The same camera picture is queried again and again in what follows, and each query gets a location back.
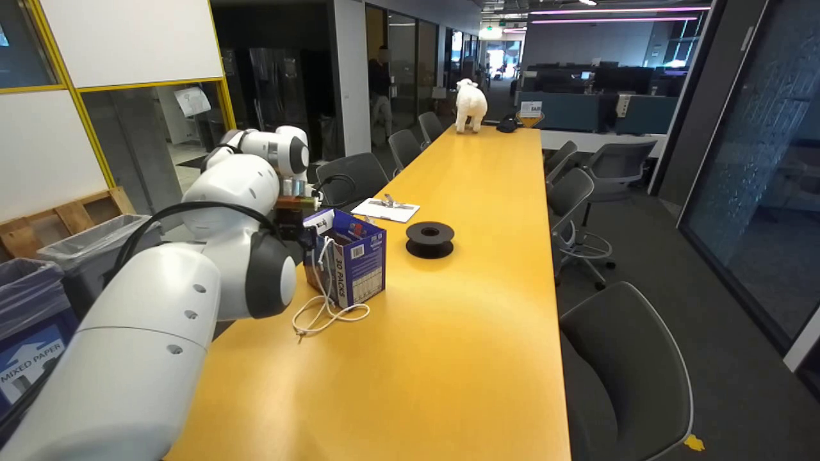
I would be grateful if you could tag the small metal tool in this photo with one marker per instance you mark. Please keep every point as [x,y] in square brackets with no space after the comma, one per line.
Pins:
[388,200]

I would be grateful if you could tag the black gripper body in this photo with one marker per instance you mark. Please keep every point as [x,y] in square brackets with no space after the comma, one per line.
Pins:
[297,213]

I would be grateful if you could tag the white paper notice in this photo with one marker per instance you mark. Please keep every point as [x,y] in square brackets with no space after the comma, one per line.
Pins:
[192,101]

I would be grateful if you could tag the distant standing person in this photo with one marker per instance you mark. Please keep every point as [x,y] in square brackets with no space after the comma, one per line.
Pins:
[380,85]

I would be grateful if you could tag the yellow floor marker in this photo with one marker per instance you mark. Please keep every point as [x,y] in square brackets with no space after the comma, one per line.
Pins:
[694,443]

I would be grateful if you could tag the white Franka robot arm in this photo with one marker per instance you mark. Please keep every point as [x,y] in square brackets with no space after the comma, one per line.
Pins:
[169,299]

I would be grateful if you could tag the small black object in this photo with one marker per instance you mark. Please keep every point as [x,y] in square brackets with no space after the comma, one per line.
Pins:
[507,126]

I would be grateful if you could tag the wooden pallet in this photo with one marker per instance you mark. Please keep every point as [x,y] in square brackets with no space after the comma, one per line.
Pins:
[60,220]

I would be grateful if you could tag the small white sign card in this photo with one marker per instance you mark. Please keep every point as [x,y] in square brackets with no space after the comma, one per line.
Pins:
[530,112]

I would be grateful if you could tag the dark round spool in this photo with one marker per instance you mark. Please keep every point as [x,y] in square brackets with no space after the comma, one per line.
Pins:
[429,242]

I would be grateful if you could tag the black office chair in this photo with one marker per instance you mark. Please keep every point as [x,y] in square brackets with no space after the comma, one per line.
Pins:
[558,156]
[403,146]
[627,374]
[429,126]
[617,162]
[351,178]

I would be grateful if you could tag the blue printed cardboard box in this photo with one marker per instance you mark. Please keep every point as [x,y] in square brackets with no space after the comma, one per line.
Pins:
[361,270]

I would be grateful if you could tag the white plush animal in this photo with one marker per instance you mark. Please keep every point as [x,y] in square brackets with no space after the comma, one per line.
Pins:
[470,104]

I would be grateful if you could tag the white paper sheet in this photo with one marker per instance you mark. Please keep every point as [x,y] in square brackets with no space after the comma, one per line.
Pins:
[385,211]

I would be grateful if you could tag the blue recycling bin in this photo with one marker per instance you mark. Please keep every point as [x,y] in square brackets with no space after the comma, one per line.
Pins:
[29,315]

